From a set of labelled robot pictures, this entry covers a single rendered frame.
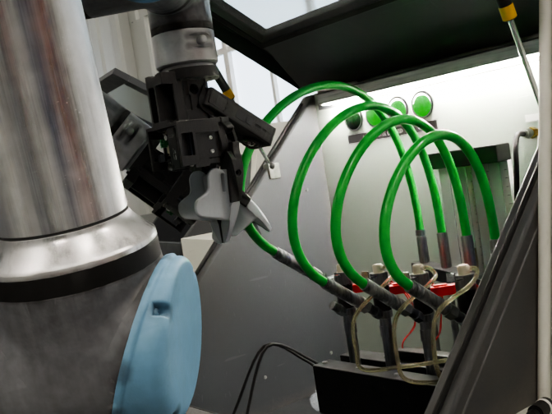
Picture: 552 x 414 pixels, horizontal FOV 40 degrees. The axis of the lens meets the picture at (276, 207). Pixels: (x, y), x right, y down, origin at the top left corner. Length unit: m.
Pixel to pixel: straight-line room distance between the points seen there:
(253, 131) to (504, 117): 0.53
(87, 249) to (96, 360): 0.07
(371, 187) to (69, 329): 1.12
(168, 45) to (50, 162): 0.46
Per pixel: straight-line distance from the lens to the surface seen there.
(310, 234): 1.59
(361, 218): 1.57
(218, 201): 0.90
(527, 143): 1.30
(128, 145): 1.04
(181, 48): 0.89
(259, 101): 7.19
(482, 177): 1.09
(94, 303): 0.47
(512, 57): 1.28
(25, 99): 0.46
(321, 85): 1.21
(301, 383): 1.59
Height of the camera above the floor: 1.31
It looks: 3 degrees down
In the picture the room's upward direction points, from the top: 9 degrees counter-clockwise
